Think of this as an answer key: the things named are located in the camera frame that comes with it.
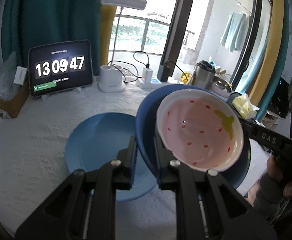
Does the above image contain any steel tumbler mug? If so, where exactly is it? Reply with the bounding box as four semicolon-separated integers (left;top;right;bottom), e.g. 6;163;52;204
190;60;216;90

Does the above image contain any white charger plug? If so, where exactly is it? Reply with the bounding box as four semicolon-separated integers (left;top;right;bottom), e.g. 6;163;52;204
142;67;153;83

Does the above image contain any white knitted bed cover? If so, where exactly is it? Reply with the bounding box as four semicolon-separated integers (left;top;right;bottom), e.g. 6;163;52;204
0;80;266;240

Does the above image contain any yellow curtain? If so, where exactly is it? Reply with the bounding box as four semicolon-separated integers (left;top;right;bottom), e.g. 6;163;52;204
100;5;117;65

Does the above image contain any cardboard box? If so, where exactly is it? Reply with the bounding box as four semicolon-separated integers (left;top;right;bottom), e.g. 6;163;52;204
0;81;30;119

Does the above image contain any white desk lamp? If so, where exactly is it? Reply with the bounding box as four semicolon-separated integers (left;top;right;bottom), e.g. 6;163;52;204
98;0;147;93

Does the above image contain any teal curtain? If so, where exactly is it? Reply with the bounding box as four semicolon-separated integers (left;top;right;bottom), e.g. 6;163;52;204
1;0;102;75

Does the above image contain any light blue plate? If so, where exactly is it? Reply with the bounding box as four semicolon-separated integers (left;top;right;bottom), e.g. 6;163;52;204
65;113;156;202

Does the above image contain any yellow tissue pack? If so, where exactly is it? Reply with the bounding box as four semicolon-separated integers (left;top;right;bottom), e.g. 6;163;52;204
232;93;260;120

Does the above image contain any black charging cable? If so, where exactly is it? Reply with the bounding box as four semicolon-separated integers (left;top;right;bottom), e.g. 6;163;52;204
107;50;150;84

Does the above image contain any white power strip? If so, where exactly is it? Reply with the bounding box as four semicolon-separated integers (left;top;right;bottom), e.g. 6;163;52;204
136;77;164;89

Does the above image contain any small white box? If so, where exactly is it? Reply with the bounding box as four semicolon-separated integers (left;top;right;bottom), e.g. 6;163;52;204
13;66;27;86

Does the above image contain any white strawberry bowl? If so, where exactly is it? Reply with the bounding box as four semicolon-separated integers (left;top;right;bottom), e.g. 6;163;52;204
156;89;244;172

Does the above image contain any tablet showing clock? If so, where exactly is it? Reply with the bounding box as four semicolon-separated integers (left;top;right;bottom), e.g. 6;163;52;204
29;40;93;98

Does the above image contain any person's right hand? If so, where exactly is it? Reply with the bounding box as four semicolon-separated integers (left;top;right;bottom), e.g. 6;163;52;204
265;156;292;203

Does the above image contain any large dark blue bowl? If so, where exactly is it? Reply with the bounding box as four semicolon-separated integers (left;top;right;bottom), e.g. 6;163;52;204
136;85;251;189

